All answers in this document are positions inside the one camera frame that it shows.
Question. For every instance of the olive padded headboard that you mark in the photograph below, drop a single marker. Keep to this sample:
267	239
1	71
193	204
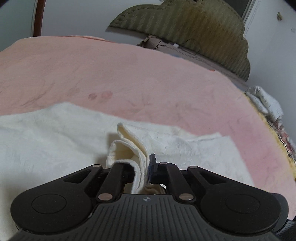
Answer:
196	25

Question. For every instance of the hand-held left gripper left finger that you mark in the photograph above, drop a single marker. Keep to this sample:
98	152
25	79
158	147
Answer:
119	172

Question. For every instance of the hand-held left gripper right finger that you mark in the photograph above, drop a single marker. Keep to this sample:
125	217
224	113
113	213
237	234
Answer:
153	171

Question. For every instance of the pink blanket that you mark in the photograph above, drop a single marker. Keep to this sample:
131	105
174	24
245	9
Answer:
138	76

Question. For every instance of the brown door frame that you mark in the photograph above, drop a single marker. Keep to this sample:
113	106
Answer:
37	17

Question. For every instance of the beige pillow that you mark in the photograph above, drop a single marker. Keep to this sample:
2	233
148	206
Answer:
166	47

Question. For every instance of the white pants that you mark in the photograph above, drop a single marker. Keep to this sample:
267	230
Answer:
57	139

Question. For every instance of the white quilted cloth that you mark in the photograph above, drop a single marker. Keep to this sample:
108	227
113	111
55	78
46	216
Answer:
266	99

